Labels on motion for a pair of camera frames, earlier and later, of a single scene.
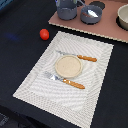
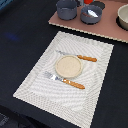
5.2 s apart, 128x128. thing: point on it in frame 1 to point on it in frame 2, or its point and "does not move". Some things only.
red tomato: x=44 y=34 to x=87 y=2
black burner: x=97 y=3 does not move
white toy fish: x=90 y=12 does not move
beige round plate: x=68 y=66 does not move
